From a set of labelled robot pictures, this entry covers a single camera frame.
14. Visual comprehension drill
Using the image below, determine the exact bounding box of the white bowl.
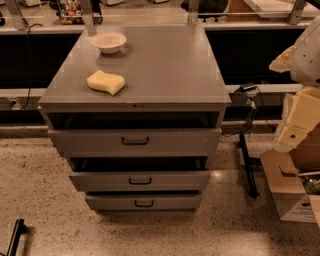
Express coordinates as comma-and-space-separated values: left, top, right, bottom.
91, 32, 127, 54

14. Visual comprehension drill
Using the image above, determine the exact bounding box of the grey bottom drawer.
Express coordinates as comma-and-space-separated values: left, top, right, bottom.
85, 194, 201, 211

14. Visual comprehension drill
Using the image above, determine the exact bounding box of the yellow sponge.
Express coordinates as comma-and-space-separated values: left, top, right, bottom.
87, 70, 125, 95

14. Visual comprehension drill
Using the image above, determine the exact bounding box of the grey drawer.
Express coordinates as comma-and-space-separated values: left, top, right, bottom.
70, 171, 210, 192
48, 128, 221, 158
85, 194, 201, 211

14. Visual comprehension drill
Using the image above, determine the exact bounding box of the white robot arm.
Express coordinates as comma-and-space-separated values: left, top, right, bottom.
269, 16, 320, 152

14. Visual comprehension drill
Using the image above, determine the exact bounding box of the basket of colourful items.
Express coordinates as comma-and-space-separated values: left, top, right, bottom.
57, 0, 83, 25

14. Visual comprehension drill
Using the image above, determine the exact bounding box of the cardboard box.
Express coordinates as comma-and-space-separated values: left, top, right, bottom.
260, 126, 320, 227

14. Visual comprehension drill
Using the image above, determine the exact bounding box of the black cable on left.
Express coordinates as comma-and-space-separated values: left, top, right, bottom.
20, 23, 44, 110

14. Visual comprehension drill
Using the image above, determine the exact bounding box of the black stand with camera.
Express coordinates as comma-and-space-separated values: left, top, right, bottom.
234, 83, 259, 198

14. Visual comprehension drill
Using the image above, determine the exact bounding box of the grey drawer cabinet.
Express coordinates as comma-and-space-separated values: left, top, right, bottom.
39, 24, 231, 197

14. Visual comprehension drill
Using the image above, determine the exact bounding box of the grey middle drawer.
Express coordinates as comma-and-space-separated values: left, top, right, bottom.
70, 171, 210, 192

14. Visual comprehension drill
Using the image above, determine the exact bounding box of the black bar bottom left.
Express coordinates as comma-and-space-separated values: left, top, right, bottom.
6, 219, 27, 256

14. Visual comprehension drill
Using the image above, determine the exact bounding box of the grey top drawer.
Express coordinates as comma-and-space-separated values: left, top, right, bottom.
48, 128, 221, 158

